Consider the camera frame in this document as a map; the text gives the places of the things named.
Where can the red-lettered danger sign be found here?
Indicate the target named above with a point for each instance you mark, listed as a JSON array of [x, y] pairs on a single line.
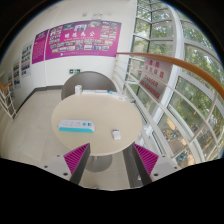
[[156, 78]]

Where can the white railing with orange handrail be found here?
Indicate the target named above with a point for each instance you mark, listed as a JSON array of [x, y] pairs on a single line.
[[173, 60]]

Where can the short white stair railing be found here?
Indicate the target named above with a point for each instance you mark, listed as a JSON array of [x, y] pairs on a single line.
[[7, 101]]

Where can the green exit sign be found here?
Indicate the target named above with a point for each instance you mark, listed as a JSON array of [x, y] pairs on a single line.
[[74, 71]]

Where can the flat white and teal box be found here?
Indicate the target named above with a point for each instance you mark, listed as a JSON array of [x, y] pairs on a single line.
[[117, 95]]

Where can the small upright white box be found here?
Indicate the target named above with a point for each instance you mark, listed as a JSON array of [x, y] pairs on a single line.
[[78, 89]]

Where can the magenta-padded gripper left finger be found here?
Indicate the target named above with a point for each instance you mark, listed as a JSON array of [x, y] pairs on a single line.
[[77, 156]]

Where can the narrow magenta text poster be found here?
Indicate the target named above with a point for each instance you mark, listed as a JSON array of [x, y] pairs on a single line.
[[40, 46]]

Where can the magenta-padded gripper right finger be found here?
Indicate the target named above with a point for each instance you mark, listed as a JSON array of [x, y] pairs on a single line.
[[148, 159]]

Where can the large magenta photo poster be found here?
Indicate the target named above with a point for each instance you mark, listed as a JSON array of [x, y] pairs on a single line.
[[83, 40]]

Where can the white photo display board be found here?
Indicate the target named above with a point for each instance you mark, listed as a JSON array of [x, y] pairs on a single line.
[[10, 82], [26, 59], [16, 74]]

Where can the grey table pedestal base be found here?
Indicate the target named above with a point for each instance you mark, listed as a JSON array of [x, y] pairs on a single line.
[[99, 164]]

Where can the white and blue charger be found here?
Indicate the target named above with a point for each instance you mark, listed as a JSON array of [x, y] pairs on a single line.
[[116, 135]]

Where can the white teal-edged power strip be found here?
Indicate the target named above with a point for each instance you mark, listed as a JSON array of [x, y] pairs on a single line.
[[76, 125]]

